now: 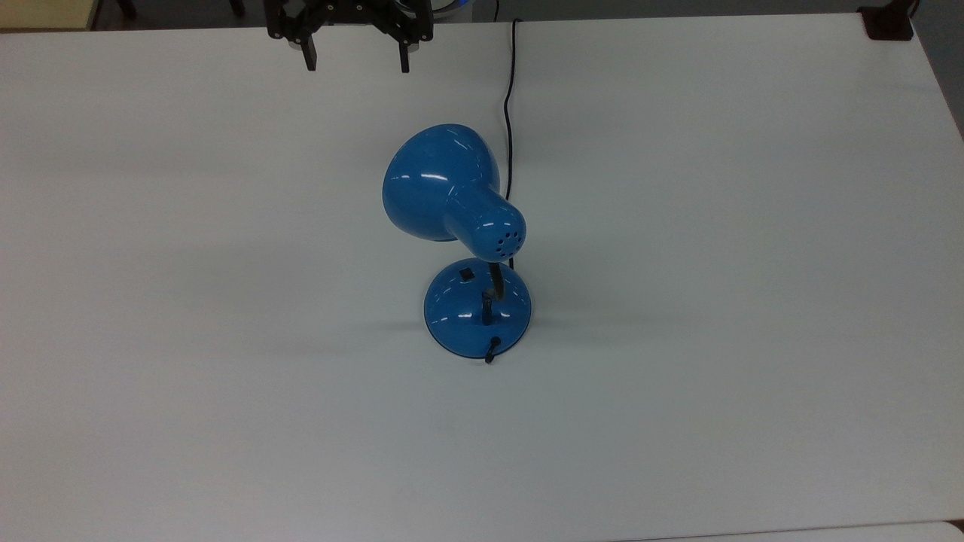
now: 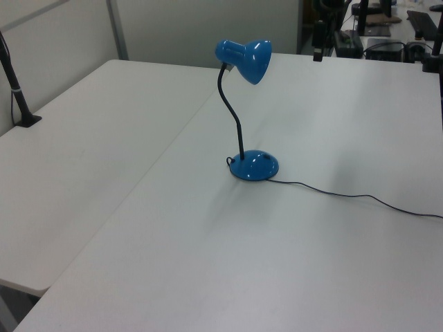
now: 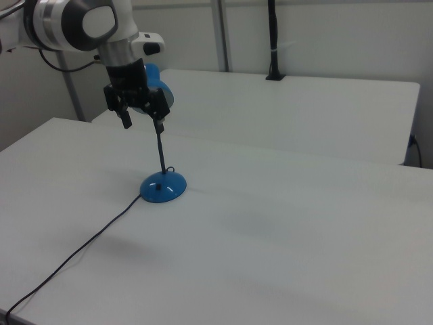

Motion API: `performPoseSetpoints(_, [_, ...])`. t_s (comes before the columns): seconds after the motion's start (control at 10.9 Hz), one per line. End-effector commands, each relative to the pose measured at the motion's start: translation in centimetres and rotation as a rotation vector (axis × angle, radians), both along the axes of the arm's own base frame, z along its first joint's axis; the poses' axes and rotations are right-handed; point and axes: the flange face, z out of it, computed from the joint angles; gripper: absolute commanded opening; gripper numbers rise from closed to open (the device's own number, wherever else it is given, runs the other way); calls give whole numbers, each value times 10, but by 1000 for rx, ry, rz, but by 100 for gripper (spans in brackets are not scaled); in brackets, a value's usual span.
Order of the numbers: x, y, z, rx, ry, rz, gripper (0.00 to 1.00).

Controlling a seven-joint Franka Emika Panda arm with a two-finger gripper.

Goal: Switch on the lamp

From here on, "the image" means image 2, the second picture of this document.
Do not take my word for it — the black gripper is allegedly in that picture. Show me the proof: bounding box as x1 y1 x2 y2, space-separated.
313 20 327 63

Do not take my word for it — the blue gooseneck desk lamp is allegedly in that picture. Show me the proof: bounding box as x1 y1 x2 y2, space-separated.
215 38 280 182

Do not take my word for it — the black box with green label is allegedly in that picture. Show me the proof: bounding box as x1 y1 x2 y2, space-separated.
333 30 364 58

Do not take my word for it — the black monitor stand pole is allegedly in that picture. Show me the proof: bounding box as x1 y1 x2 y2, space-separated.
357 0 370 36

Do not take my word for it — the black flat pad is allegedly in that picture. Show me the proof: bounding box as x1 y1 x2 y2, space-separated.
363 26 392 37

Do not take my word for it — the black electronic device box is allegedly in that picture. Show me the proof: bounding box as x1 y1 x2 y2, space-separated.
365 37 406 62

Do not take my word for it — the brown cloth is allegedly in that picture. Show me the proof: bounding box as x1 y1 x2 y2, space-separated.
365 12 403 27

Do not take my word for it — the black table clamp mount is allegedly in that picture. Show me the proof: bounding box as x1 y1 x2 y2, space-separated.
421 30 443 74

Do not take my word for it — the thin black lamp power cable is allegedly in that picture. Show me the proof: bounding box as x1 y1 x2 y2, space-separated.
266 178 443 219

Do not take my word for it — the black camera stand pole with clamp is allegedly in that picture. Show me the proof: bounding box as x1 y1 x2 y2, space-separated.
0 30 43 129

